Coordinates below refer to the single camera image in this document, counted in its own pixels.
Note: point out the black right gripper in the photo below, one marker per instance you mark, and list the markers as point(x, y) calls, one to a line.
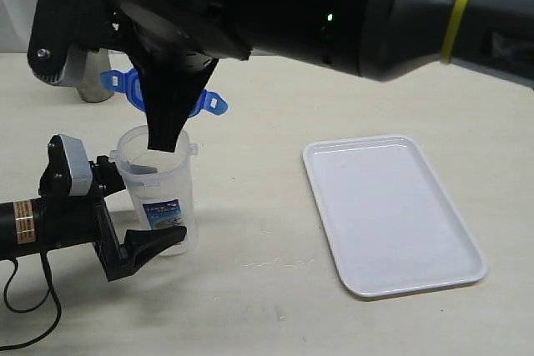
point(172, 82)

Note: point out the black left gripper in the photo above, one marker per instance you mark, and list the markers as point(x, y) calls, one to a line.
point(72, 221)

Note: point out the blue plastic lid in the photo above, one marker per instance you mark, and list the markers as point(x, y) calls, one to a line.
point(128, 83)

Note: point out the clear plastic container with label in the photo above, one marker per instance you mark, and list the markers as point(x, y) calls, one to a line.
point(159, 184)

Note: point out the stainless steel cup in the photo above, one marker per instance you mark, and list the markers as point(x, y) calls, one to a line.
point(90, 89)

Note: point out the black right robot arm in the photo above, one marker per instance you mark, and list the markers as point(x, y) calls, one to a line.
point(381, 40)

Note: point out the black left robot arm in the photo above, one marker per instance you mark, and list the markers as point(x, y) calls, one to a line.
point(20, 228)

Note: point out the white rectangular tray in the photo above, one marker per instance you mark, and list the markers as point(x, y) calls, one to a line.
point(391, 226)

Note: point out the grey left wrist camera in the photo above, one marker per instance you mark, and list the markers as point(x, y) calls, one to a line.
point(78, 165)

